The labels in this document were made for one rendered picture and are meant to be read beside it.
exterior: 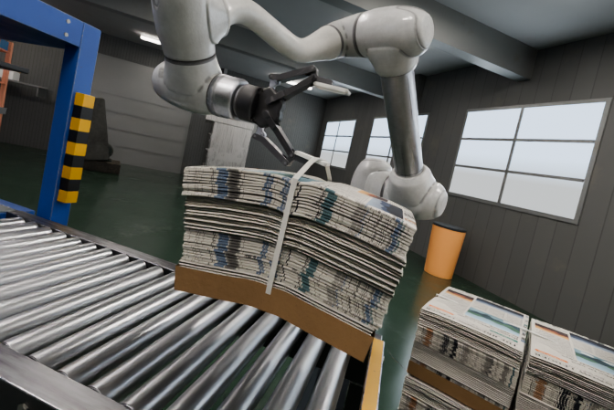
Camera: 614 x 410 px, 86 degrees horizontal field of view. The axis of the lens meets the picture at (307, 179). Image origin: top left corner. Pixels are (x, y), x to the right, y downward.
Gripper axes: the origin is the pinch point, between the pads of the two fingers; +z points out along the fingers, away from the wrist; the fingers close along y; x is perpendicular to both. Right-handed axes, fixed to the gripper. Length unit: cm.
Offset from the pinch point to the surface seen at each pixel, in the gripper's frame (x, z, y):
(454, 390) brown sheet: -42, 49, 63
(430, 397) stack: -44, 44, 70
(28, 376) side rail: 28, -28, 50
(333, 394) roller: 5, 15, 48
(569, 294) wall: -357, 220, 85
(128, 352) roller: 14, -22, 52
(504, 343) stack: -39, 56, 43
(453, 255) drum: -428, 113, 99
